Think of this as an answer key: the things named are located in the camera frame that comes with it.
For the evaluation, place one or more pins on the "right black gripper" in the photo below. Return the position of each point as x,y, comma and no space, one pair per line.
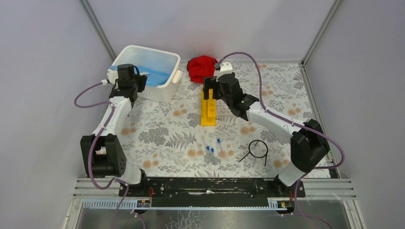
210,83

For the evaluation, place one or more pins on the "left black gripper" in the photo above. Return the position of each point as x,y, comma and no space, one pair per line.
142,79

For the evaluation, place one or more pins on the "blue plastic bin lid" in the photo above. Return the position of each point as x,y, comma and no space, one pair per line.
154,78

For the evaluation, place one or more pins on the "white plastic storage bin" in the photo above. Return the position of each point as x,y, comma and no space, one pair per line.
160,67

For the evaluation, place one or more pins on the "black wire tripod stand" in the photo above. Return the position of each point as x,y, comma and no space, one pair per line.
257,149

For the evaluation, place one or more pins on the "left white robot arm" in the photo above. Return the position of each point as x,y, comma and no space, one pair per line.
104,159

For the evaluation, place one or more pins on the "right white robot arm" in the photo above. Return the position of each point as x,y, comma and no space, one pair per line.
308,145

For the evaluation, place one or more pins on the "red cloth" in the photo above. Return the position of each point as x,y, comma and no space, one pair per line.
200,68

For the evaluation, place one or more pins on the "yellow test tube rack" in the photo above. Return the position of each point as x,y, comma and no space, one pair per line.
208,109

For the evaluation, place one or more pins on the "clear plastic tube rack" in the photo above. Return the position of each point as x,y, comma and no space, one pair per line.
222,110

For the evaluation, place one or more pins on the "floral patterned table mat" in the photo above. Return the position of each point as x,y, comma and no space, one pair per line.
167,139

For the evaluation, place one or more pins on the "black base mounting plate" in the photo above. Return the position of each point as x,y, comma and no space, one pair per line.
211,192

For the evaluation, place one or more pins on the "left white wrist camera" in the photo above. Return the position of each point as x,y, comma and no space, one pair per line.
112,77

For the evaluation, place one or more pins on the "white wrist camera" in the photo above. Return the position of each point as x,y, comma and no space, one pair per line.
223,68
112,77

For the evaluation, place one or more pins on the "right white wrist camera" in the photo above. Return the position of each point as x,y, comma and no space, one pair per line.
223,68

